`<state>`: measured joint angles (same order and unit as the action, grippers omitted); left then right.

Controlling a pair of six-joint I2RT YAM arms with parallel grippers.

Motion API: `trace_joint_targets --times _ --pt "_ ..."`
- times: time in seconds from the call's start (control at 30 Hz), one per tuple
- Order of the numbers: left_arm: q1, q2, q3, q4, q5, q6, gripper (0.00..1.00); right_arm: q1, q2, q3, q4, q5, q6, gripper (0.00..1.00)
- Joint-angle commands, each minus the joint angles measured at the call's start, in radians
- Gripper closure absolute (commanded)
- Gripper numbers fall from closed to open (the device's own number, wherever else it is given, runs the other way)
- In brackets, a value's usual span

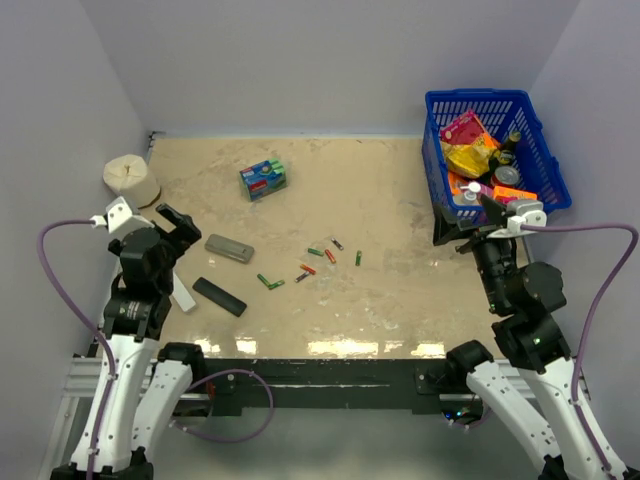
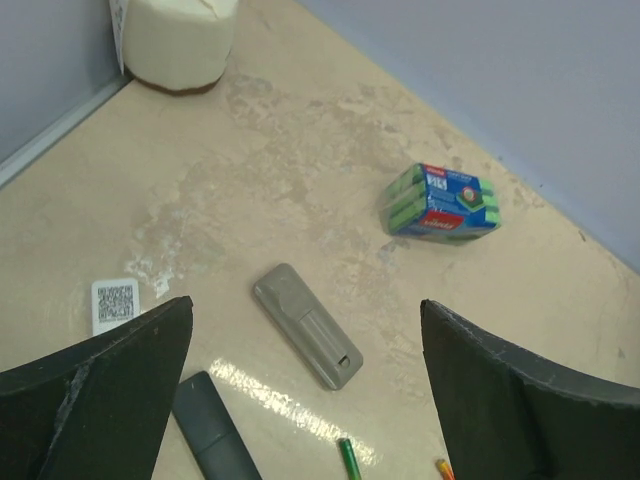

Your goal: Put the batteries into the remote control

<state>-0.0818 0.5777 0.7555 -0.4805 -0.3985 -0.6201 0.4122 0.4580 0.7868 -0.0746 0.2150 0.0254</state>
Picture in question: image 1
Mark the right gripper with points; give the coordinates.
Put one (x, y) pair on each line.
(446, 227)

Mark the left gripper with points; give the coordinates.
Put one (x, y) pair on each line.
(183, 235)

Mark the black remote control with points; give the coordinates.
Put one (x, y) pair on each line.
(219, 296)

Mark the orange battery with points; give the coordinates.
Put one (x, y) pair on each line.
(308, 269)
(330, 256)

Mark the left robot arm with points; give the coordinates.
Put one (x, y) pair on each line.
(139, 385)

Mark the grey remote control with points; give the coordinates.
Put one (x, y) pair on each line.
(229, 248)

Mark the white pump bottle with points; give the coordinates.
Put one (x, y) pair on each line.
(469, 193)

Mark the orange pink box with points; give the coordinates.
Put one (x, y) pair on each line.
(505, 195)

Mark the metal tin can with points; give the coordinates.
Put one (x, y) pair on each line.
(505, 176)

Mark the yellow snack bag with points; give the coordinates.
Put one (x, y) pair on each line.
(469, 160)

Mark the dark glass bottle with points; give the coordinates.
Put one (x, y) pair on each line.
(505, 154)

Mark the green battery left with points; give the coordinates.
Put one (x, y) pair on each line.
(264, 280)

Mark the pink snack bag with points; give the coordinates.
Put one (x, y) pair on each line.
(466, 129)

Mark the beige paper roll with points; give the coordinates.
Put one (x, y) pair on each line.
(131, 177)

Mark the green battery angled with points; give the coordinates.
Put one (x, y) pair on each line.
(276, 284)

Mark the green battery pack box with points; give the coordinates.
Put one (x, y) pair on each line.
(263, 179)

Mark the blue plastic basket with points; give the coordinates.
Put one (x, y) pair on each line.
(501, 111)

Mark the dark battery on table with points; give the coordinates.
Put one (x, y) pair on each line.
(302, 276)

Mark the grey battery top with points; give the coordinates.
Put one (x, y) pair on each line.
(337, 243)

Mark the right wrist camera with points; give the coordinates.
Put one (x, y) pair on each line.
(521, 213)

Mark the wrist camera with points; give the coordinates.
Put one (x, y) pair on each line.
(521, 213)
(120, 219)

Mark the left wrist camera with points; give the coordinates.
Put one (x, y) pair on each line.
(120, 219)

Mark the black base frame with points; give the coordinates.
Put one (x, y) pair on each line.
(420, 386)

